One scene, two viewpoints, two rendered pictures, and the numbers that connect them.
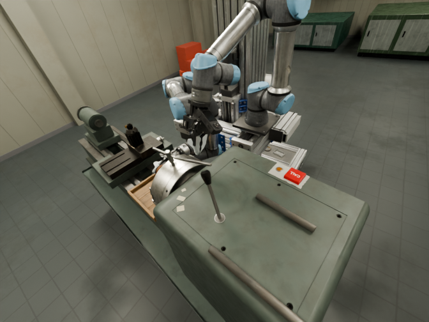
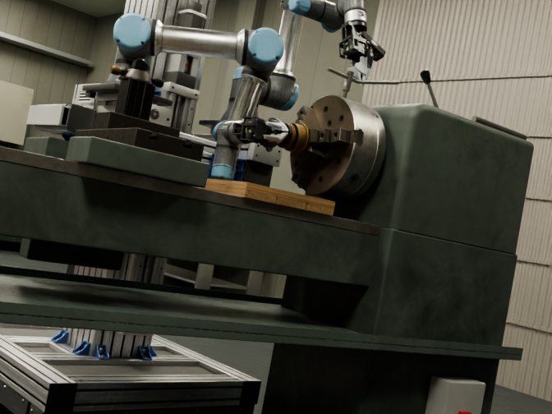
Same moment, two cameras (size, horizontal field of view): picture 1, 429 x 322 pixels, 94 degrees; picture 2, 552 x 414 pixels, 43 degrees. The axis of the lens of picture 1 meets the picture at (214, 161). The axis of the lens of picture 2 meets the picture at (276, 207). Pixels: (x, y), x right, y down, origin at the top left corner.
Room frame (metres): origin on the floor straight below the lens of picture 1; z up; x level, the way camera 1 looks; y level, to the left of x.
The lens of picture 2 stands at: (0.54, 2.36, 0.80)
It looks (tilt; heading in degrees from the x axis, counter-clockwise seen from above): 2 degrees up; 277
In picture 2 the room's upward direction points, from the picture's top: 11 degrees clockwise
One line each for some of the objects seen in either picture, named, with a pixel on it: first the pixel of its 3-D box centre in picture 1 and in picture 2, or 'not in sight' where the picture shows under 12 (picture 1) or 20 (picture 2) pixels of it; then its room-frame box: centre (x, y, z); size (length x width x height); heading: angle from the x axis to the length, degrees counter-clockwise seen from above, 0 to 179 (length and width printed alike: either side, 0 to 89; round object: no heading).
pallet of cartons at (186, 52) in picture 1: (203, 57); not in sight; (5.83, -0.05, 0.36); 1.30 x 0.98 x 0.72; 139
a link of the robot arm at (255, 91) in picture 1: (258, 94); (248, 85); (1.08, -0.30, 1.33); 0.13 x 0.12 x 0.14; 35
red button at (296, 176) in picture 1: (294, 176); not in sight; (0.50, -0.29, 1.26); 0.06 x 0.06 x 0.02; 42
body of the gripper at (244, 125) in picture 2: (172, 156); (253, 131); (0.93, 0.25, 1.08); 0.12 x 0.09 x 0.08; 131
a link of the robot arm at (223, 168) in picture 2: (197, 156); (224, 163); (1.03, 0.11, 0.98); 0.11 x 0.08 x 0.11; 104
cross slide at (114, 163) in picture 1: (133, 155); (134, 144); (1.17, 0.59, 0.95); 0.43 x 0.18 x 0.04; 132
